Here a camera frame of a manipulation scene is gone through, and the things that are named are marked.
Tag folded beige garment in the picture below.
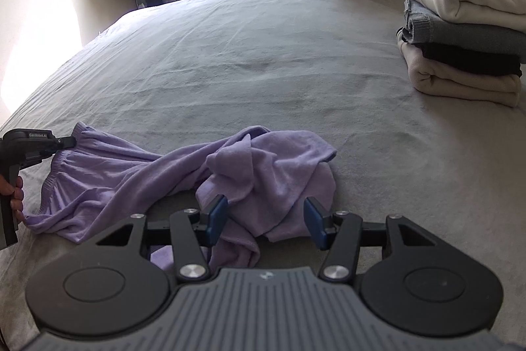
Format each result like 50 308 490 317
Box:
400 42 522 108

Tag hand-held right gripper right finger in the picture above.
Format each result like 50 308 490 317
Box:
303 197 436 283

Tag person's left hand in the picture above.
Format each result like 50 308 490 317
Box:
0 174 25 223

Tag grey bed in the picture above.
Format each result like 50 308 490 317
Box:
0 0 526 351

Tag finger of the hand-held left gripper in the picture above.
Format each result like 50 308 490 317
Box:
49 136 77 156

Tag purple pants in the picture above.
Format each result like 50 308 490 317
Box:
25 121 338 273

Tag folded light blue garment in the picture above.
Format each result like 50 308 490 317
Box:
403 0 430 33

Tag folded grey sweater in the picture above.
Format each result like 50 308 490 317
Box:
405 12 526 64

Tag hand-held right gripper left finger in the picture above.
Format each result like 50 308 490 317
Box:
95 195 228 283

